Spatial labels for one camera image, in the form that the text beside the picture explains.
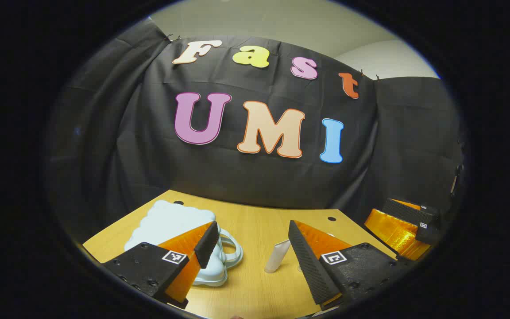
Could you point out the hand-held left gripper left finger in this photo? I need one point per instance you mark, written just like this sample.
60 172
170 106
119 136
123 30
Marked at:
206 246

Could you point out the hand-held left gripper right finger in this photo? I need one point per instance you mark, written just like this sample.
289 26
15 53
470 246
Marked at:
308 266

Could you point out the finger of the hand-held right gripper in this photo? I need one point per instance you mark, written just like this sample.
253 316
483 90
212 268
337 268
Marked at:
392 230
403 212

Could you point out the white skin care tube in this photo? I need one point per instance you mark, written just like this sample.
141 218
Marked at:
277 257

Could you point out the light blue suitcase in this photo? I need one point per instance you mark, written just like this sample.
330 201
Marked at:
166 221

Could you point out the black backdrop cloth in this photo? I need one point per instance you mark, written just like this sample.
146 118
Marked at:
255 186

